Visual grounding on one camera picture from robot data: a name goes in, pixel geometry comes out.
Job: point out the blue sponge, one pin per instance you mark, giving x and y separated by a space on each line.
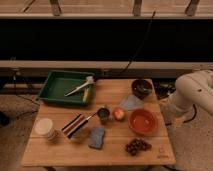
96 137

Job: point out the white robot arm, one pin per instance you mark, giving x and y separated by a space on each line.
191 89

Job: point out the dark purple bowl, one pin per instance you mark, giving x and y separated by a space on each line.
141 88

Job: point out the orange bowl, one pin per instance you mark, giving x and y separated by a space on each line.
143 122

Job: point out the white dish brush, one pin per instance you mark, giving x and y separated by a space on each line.
89 81

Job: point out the small dark cup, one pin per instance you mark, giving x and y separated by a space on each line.
103 114

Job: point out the grey cloth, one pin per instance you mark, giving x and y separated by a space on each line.
130 102

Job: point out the red apple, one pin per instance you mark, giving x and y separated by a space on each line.
118 113

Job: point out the green plastic tray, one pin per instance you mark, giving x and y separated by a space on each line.
60 82

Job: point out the bunch of dark grapes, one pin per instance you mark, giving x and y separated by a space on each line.
136 145

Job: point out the white lidded jar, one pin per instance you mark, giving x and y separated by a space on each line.
45 128

